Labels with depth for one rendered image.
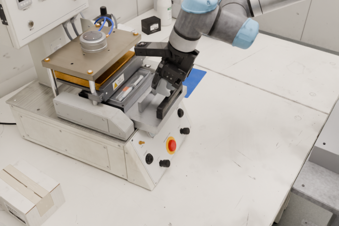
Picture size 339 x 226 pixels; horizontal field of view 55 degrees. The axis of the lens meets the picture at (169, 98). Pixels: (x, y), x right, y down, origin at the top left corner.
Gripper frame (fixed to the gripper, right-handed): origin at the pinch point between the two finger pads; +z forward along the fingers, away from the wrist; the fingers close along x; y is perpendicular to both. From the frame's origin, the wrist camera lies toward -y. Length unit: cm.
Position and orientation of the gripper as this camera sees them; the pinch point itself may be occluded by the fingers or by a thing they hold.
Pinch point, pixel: (154, 90)
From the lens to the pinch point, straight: 100.2
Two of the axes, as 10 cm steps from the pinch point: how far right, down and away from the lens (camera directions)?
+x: 4.3, -5.6, 7.1
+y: 8.5, 5.2, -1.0
